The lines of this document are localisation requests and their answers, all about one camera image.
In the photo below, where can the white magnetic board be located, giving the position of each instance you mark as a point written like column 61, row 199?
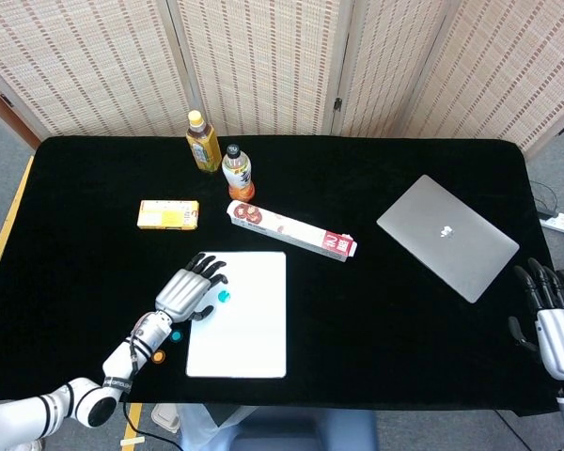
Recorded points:
column 249, row 333

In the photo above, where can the black velvet tablecloth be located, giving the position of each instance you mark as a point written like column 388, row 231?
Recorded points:
column 75, row 263

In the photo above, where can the blue chair seat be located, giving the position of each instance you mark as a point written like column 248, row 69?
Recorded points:
column 305, row 430

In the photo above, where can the woven folding screen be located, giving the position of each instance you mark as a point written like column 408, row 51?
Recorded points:
column 263, row 66

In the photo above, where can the light blue jeans leg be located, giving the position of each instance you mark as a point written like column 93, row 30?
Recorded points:
column 195, row 427

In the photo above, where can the silver closed laptop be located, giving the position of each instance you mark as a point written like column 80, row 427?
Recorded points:
column 446, row 235

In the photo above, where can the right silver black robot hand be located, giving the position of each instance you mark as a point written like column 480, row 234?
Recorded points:
column 561, row 338

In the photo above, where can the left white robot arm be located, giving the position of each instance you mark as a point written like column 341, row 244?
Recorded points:
column 122, row 359

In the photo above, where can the orange disc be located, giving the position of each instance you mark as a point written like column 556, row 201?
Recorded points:
column 159, row 357

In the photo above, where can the yellow cardboard box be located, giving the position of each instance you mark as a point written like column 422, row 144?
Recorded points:
column 168, row 215

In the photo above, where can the black cap orange drink bottle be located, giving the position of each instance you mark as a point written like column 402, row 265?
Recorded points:
column 238, row 176

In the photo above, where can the yellow cap tea bottle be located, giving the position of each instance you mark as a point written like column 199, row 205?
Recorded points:
column 203, row 148

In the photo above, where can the cyan disc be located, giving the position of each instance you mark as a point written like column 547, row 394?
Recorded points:
column 177, row 336
column 224, row 296

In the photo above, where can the long white red carton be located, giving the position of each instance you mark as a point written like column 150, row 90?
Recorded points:
column 286, row 229

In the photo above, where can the white plastic container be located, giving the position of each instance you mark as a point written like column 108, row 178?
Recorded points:
column 165, row 417

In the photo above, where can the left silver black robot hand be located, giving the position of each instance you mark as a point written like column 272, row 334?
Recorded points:
column 183, row 293

